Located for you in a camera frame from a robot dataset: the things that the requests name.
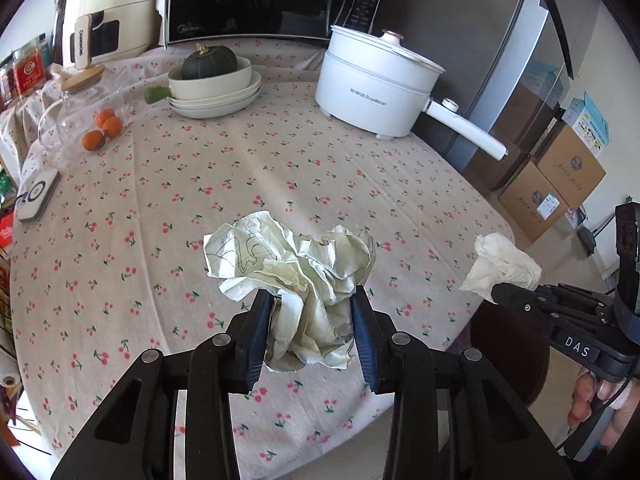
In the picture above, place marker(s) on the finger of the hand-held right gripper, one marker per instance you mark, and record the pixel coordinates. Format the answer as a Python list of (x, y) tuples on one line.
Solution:
[(530, 305)]

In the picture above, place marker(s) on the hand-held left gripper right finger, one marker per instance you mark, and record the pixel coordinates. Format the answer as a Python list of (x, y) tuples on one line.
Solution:
[(362, 340)]

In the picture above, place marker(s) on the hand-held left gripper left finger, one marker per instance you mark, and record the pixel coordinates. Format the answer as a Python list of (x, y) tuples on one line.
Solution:
[(257, 330)]

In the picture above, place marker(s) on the white tissue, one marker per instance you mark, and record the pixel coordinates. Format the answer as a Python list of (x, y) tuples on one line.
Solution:
[(500, 265)]

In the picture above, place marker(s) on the pale yellow paper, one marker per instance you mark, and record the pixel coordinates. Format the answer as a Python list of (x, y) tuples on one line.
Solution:
[(300, 270)]

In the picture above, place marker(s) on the person's right hand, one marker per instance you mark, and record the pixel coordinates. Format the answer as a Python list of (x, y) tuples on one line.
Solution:
[(582, 400)]

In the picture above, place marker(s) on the dark brown stool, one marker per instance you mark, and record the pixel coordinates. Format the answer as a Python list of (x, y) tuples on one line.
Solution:
[(510, 355)]

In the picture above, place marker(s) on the cherry print tablecloth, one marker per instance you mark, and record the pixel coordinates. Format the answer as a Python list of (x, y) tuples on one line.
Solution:
[(225, 170)]

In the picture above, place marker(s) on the blue and white carton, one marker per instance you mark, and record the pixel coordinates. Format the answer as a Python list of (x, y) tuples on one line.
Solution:
[(590, 120)]

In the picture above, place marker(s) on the white plate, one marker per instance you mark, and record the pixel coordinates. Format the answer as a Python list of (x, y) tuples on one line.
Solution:
[(247, 92), (220, 111)]

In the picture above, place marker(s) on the small orange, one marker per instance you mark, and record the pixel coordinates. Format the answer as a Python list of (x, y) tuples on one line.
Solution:
[(104, 116), (93, 140), (113, 126)]

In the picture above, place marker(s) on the white electric cooking pot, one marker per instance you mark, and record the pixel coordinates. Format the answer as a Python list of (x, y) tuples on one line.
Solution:
[(370, 90)]

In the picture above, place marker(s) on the white flat electronic device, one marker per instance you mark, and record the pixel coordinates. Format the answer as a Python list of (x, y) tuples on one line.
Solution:
[(37, 195)]

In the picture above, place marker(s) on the dark green pumpkin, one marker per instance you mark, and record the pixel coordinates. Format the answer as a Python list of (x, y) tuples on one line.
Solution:
[(209, 62)]

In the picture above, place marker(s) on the glass jar with wooden lid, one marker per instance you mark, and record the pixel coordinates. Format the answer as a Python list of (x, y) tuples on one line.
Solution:
[(75, 110)]

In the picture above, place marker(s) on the grey refrigerator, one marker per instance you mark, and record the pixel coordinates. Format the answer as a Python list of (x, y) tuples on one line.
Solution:
[(475, 20)]

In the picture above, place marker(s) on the black microwave oven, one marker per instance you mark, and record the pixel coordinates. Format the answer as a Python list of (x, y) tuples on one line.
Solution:
[(260, 0)]

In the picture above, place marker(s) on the red label jar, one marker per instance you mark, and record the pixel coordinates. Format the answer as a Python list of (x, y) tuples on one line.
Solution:
[(30, 72)]

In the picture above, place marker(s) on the white air fryer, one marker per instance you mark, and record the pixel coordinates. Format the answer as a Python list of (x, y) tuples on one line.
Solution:
[(107, 10)]

